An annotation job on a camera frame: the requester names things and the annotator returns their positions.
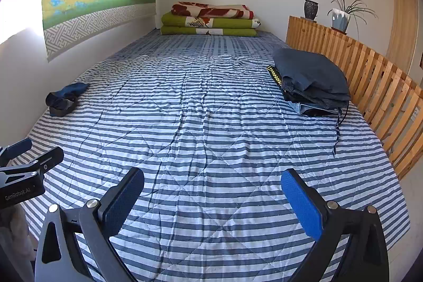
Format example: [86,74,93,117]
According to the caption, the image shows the green folded blanket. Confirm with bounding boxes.
[160,12,261,29]
[160,26,258,37]

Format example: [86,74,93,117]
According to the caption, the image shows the black garment with yellow pattern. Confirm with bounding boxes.
[267,65,289,94]

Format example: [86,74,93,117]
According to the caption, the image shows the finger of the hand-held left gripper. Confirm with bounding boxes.
[0,146,65,182]
[0,138,33,167]

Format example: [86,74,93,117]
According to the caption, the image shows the light wooden board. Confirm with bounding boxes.
[386,0,420,73]

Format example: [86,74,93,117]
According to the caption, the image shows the person's left hand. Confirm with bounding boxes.
[0,203,32,248]

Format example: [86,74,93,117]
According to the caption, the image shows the blue checkered bed sheet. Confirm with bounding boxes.
[109,29,288,60]

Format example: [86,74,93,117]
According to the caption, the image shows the dark drawstring cord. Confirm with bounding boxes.
[331,106,348,158]

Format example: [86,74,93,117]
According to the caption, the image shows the striped bed quilt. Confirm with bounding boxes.
[7,54,410,282]

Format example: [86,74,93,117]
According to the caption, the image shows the blue boxer shorts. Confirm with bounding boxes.
[45,82,90,117]

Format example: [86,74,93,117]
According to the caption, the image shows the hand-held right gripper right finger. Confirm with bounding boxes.
[281,169,390,282]

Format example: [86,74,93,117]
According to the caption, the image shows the red and cream folded blanket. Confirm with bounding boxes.
[171,2,256,20]

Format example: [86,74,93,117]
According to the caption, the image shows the potted plant in pale pot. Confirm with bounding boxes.
[324,0,377,38]

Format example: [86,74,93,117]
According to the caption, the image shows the navy folded garment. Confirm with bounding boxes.
[273,48,351,103]

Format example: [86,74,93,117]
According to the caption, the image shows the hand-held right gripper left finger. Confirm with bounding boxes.
[35,167,145,282]

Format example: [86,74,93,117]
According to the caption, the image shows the folded blue jeans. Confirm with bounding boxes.
[291,101,342,118]

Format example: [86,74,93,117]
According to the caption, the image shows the wooden slatted bed rail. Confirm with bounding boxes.
[286,15,423,182]

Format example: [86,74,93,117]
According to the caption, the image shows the dark ceramic vase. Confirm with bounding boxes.
[304,0,319,21]

